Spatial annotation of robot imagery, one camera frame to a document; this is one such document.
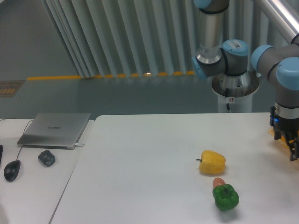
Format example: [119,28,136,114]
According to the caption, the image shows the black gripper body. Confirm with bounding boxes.
[270,106,299,138]

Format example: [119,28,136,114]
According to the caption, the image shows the yellow bell pepper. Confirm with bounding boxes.
[196,150,226,175]

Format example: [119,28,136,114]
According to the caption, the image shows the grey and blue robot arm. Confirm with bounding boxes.
[192,0,299,161]

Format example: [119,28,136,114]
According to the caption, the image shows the green bell pepper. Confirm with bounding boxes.
[212,184,240,211]

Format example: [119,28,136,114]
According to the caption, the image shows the small orange-pink toy vegetable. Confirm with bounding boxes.
[213,177,226,188]

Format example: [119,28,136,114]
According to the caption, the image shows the white pleated curtain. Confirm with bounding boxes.
[42,0,292,79]

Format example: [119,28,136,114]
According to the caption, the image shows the silver closed laptop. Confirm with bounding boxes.
[17,113,91,149]

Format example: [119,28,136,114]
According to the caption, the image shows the black power adapter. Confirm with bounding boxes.
[38,150,56,167]

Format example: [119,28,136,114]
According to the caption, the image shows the black computer mouse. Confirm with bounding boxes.
[4,160,21,182]

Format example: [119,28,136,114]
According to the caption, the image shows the black device at left edge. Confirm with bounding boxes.
[0,145,4,166]

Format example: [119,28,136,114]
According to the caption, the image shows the black cable on pedestal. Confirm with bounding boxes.
[225,88,232,113]

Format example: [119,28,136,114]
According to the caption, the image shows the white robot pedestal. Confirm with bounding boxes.
[212,71,259,113]

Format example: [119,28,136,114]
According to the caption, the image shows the black mouse cable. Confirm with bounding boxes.
[0,118,35,161]

